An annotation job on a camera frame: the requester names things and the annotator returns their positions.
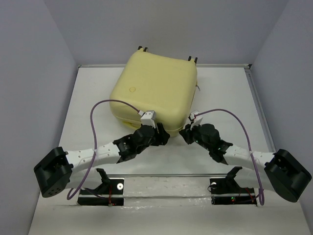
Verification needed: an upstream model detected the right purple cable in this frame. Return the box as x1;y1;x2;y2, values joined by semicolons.
195;108;265;206

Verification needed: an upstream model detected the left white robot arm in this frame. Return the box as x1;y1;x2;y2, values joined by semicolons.
34;123;170;198

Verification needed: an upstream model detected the yellow suitcase with black lining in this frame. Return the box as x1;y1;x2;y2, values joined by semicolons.
110;46;198;137

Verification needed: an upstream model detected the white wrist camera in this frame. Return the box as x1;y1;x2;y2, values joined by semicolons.
188;110;203;130
140;110;156;129

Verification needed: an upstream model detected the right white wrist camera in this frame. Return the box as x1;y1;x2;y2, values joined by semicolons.
188;110;203;130

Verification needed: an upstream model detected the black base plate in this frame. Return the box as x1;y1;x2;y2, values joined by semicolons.
207;166;258;205
77;168;125;207

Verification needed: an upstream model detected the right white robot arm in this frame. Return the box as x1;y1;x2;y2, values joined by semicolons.
179;124;312;203

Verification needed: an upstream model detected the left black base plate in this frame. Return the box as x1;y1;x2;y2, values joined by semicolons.
77;168;125;207

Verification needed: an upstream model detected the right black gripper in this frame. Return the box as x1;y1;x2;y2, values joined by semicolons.
179;120;212;151

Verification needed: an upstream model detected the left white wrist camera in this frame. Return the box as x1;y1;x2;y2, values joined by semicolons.
140;110;156;129

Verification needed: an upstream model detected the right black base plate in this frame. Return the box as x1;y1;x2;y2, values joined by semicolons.
207;166;258;205

